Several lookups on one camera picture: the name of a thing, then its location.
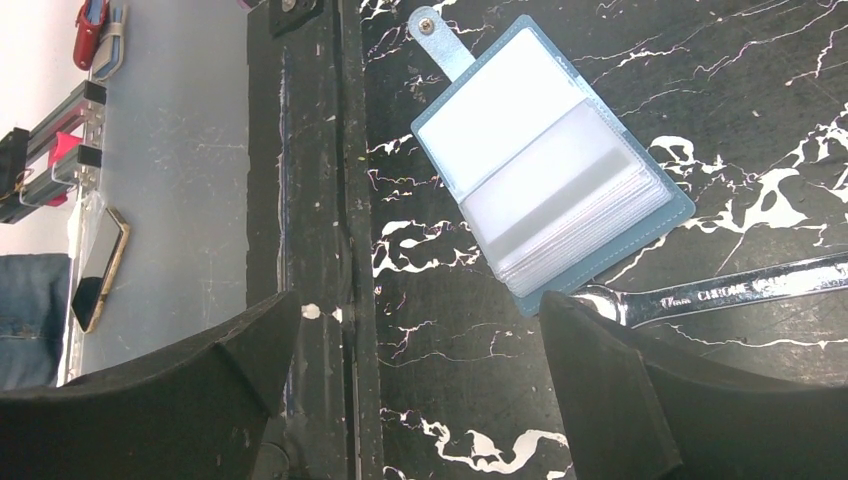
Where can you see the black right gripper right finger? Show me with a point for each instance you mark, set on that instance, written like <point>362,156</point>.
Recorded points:
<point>634,407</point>

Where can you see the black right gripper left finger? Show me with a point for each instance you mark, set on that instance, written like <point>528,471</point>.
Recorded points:
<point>196,409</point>

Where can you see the blue card holder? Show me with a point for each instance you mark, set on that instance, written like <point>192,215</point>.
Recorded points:
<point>554,187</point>

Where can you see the silver wrench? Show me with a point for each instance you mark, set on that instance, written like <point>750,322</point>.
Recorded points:
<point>788,280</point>

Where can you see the smartphone with gold case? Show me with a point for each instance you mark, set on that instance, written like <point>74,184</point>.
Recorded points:
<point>100,269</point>

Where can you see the red pouch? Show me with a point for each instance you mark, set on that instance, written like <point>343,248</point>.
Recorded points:
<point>90,20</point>

